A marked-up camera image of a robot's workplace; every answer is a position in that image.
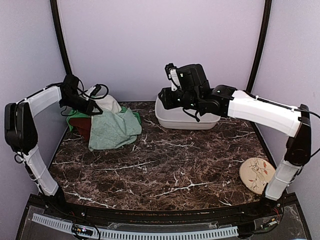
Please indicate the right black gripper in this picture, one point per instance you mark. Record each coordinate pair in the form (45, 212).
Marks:
(166, 100)

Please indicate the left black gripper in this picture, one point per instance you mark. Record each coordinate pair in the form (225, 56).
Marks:
(89, 108)

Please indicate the mint green panda towel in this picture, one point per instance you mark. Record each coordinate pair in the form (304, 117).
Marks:
(111, 130)

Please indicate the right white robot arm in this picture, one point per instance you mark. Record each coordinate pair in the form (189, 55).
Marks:
(226, 101)

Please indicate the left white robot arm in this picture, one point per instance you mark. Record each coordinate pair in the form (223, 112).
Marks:
(20, 131)

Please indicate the cream white towel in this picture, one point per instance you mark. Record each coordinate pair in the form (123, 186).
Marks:
(106, 101)

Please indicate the white plastic basin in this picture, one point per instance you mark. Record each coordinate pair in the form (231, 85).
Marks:
(177, 119)

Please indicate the dark red towel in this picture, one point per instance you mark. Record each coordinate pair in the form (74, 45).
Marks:
(83, 126)

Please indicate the bright green towel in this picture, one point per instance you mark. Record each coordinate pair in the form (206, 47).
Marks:
(74, 114)

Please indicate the round floral coaster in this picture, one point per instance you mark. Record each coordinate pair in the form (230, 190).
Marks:
(256, 173)

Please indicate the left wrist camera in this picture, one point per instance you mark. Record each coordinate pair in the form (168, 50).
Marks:
(92, 91)

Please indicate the left black frame post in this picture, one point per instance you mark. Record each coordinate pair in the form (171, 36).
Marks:
(60, 36)

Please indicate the black frame post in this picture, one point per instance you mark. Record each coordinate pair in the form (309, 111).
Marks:
(260, 45)
(60, 36)

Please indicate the white slotted cable duct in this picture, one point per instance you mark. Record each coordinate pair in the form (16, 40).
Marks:
(121, 231)

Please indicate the right black frame post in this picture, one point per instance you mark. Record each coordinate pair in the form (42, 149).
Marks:
(260, 45)

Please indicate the black front rail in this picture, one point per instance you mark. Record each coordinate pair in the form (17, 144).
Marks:
(234, 215)

